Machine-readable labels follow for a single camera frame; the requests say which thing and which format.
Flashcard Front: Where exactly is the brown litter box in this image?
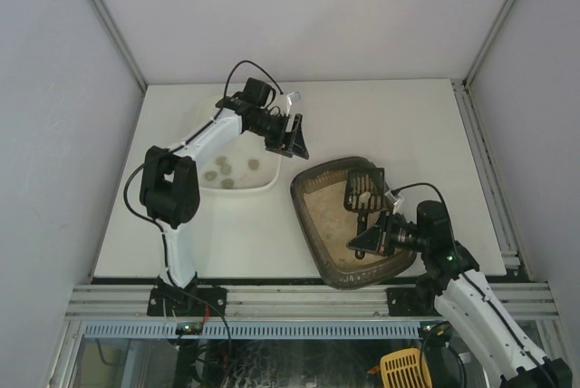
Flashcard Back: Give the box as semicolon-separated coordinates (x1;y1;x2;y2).
290;156;417;290

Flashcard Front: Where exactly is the black litter scoop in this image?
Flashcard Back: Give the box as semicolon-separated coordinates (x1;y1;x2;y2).
343;167;386;260

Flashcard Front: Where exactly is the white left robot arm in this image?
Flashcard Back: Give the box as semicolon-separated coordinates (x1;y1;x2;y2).
122;74;309;291

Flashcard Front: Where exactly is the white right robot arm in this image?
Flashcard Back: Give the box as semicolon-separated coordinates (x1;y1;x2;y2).
343;176;573;387

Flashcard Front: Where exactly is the white plastic tub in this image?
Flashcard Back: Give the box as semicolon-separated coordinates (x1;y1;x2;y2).
192;92;283;191

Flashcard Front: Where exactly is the yellow slotted scoop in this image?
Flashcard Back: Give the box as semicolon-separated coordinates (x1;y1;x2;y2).
379;347;433;388

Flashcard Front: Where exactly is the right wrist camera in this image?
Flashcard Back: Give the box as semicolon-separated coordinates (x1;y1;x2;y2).
384;190;404;214

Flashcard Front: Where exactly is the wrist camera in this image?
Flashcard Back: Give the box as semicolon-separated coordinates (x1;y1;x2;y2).
384;190;404;214
285;92;302;112

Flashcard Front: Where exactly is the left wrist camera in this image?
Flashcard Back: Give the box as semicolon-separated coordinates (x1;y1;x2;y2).
285;92;302;112

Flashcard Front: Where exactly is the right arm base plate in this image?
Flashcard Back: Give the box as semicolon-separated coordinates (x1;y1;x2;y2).
386;287;440;317

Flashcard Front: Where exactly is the aluminium frame rail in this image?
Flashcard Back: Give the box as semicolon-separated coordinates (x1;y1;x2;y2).
65;283;558;321

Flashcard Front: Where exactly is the grey slotted cable duct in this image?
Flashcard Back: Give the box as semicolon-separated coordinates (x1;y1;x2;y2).
84;320;421;340

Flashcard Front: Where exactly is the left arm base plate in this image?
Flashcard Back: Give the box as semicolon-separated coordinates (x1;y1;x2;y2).
147;286;227;317

